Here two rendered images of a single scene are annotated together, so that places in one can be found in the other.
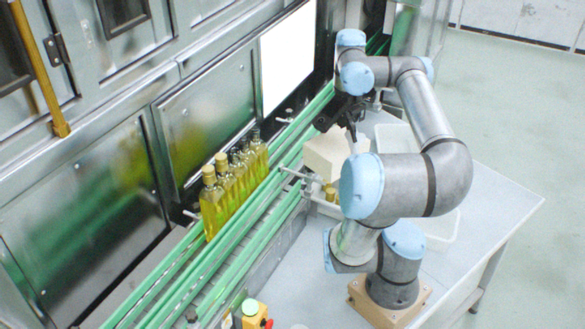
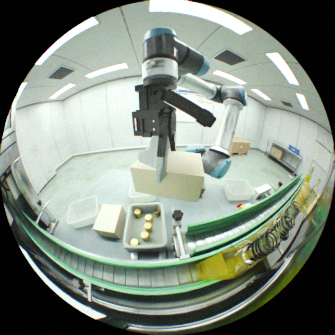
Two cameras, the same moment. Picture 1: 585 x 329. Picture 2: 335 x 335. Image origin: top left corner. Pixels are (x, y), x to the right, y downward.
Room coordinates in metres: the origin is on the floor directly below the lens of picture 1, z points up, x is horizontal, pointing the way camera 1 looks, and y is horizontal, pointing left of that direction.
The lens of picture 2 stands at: (1.22, 0.05, 1.23)
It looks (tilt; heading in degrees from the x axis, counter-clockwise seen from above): 30 degrees down; 235
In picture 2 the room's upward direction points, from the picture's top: straight up
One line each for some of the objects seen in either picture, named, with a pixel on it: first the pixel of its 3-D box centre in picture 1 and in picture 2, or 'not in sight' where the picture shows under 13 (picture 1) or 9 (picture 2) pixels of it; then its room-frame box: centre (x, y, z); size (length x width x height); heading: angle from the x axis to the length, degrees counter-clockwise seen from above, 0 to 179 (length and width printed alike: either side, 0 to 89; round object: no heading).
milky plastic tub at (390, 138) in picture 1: (395, 148); (85, 213); (1.50, -0.42, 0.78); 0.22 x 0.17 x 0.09; 178
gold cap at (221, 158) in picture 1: (221, 162); (301, 198); (0.98, 0.19, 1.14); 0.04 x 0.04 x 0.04
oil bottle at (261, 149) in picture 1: (257, 168); (220, 265); (1.13, 0.11, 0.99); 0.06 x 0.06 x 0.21; 62
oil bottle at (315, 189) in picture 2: not in sight; (311, 195); (0.44, 0.60, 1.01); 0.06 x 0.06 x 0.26; 63
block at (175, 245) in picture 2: (297, 197); (177, 246); (1.14, -0.02, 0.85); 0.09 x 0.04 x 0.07; 62
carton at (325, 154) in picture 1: (335, 151); (169, 171); (1.09, -0.13, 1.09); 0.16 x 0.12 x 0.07; 131
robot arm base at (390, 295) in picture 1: (394, 276); not in sight; (0.79, -0.28, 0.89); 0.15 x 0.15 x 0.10
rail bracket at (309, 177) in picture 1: (302, 177); (178, 231); (1.13, -0.03, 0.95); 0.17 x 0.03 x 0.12; 62
